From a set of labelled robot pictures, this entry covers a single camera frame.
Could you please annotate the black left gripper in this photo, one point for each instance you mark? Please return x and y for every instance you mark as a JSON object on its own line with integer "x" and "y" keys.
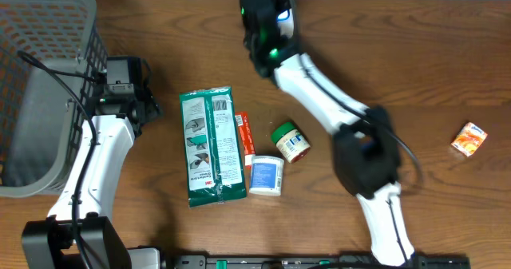
{"x": 148, "y": 102}

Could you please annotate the red snack package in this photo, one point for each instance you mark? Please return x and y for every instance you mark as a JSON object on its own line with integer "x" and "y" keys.
{"x": 246, "y": 137}

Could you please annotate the green lid jar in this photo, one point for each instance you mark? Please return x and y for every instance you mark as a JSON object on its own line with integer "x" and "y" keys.
{"x": 290, "y": 142}

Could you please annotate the white round tub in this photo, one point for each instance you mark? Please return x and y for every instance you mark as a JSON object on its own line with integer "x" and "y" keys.
{"x": 266, "y": 176}

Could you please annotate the orange Kleenex tissue pack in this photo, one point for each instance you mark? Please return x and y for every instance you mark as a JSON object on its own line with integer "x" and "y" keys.
{"x": 469, "y": 139}

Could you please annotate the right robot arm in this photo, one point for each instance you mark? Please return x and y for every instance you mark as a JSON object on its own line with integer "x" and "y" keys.
{"x": 365, "y": 147}

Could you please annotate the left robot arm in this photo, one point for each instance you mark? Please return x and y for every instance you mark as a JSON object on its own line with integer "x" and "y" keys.
{"x": 78, "y": 232}

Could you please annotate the white barcode scanner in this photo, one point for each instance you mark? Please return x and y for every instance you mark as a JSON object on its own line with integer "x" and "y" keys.
{"x": 286, "y": 24}

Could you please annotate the grey plastic shopping basket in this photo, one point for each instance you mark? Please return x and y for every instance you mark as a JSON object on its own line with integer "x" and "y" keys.
{"x": 46, "y": 45}

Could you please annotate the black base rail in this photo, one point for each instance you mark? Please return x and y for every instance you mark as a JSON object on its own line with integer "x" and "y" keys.
{"x": 294, "y": 262}

